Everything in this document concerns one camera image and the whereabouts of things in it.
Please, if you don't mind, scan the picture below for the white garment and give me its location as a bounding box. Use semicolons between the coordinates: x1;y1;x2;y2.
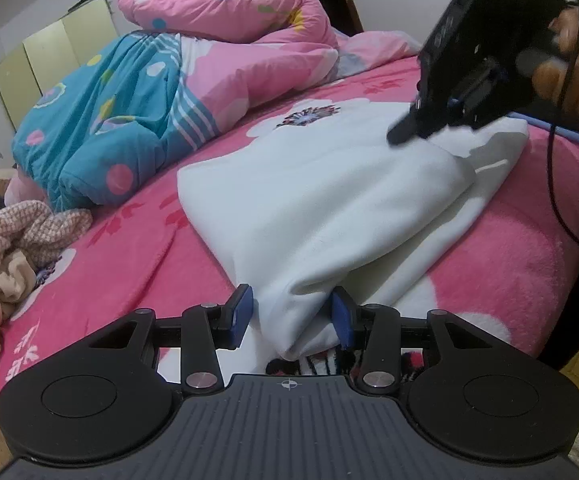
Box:
176;101;531;362

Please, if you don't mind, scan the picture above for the black cable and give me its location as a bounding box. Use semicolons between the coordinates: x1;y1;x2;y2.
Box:
546;0;579;252

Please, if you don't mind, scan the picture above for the beige checked garment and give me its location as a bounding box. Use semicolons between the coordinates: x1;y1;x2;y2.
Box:
0;199;93;293

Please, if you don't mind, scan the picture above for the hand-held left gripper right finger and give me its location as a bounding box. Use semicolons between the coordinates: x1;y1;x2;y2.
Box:
332;287;503;395

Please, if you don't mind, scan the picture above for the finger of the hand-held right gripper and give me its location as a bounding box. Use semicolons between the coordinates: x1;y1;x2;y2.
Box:
386;101;459;148

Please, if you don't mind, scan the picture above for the pale yellow wardrobe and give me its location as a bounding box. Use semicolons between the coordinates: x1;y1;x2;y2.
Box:
0;0;121;134

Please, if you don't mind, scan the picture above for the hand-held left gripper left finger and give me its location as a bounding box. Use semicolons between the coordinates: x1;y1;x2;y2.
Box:
86;283;255;395

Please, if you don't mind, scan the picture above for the pink floral bed sheet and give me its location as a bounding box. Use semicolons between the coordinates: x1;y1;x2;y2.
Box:
0;66;579;463

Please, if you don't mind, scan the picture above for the pink and blue quilt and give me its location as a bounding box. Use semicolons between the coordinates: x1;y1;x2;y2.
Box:
10;0;421;212

